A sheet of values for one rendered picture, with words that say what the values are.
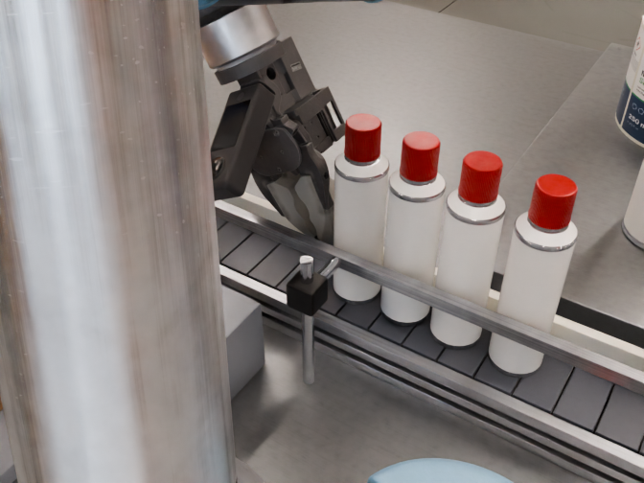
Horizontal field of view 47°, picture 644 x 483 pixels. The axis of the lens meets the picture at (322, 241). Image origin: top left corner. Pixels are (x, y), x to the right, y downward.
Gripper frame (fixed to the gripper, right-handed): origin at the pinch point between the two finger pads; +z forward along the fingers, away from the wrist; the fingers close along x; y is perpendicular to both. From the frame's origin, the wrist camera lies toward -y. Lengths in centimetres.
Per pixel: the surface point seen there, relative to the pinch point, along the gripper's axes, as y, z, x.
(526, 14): 296, 45, 109
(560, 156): 38.1, 11.5, -9.1
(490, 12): 288, 37, 123
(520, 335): -3.9, 9.3, -21.0
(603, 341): 3.8, 16.0, -23.9
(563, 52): 81, 9, 5
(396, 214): -1.6, -2.7, -11.9
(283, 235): -4.0, -3.3, 0.4
